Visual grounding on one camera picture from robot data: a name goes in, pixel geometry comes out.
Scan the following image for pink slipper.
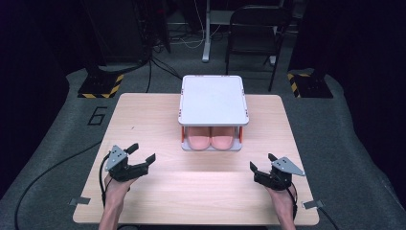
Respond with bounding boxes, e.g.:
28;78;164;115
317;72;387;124
210;126;237;151
186;126;212;151

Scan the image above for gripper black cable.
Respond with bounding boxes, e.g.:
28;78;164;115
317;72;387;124
287;184;341;230
99;152;113;209

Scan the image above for person's right hand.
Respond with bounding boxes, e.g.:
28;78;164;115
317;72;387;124
265;184;297;214

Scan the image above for white two-tier shoe rack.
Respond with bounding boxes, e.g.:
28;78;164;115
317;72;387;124
177;75;250;152

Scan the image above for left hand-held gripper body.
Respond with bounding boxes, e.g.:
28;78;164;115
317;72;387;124
103;145;151;183

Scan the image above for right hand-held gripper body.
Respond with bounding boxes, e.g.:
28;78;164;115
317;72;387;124
253;155;306;192

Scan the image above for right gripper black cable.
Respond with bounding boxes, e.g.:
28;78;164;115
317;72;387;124
287;184;341;230

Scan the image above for white cable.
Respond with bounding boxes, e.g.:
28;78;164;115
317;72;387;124
171;0;222;50

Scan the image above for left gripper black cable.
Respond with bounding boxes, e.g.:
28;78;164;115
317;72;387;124
99;152;113;209

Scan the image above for long black floor cable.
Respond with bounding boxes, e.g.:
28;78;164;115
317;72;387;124
13;140;103;230

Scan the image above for black cable bundle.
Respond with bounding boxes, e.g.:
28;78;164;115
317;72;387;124
144;44;184;94

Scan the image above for black folding chair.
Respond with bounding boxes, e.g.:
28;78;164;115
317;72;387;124
224;5;293;93

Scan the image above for black base with hazard stripes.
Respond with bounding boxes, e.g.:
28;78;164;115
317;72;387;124
77;72;124;100
286;72;334;99

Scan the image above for person's left hand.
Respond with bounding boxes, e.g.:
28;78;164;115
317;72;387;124
103;173;139;208

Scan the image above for white desk leg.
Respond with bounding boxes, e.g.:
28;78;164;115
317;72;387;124
201;0;213;63

